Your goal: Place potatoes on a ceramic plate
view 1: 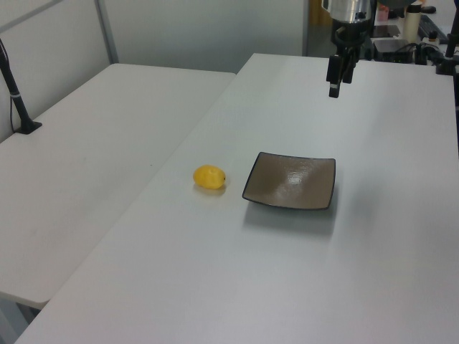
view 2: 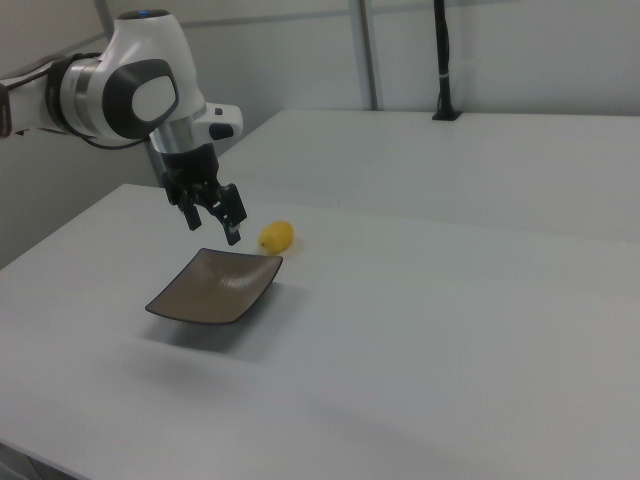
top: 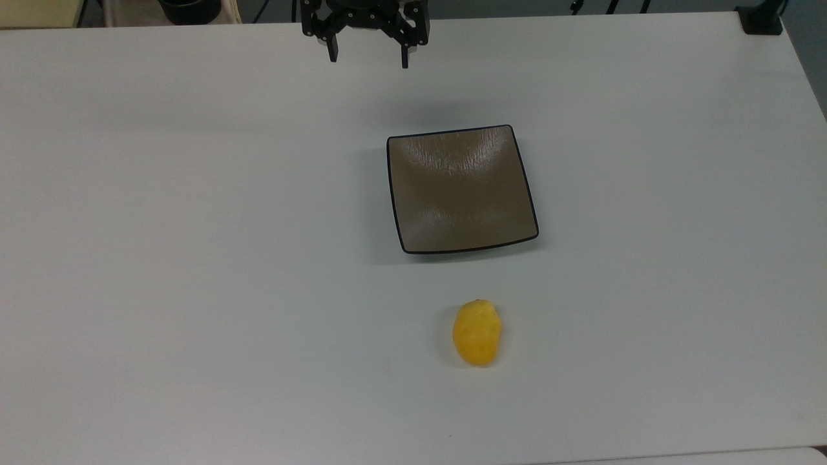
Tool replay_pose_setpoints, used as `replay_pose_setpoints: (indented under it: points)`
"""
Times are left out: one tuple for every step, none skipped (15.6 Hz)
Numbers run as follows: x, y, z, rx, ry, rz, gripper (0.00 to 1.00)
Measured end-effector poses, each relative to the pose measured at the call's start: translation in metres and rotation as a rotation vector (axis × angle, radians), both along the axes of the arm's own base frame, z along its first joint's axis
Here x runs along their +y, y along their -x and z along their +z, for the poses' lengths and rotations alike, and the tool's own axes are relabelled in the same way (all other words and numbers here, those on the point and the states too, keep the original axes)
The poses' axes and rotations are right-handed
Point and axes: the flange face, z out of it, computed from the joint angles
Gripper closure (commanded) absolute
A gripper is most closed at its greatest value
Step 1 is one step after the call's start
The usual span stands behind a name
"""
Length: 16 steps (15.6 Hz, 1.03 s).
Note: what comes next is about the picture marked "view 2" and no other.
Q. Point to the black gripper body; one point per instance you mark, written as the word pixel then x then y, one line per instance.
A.
pixel 190 167

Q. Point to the yellow potato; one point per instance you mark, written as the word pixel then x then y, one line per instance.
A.
pixel 276 237

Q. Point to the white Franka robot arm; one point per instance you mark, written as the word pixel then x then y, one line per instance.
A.
pixel 145 40

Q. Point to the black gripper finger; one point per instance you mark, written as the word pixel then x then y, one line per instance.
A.
pixel 231 210
pixel 191 215

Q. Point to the black pole with base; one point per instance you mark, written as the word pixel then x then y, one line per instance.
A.
pixel 442 50

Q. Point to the grey metal partition post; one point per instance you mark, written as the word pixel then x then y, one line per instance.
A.
pixel 369 55

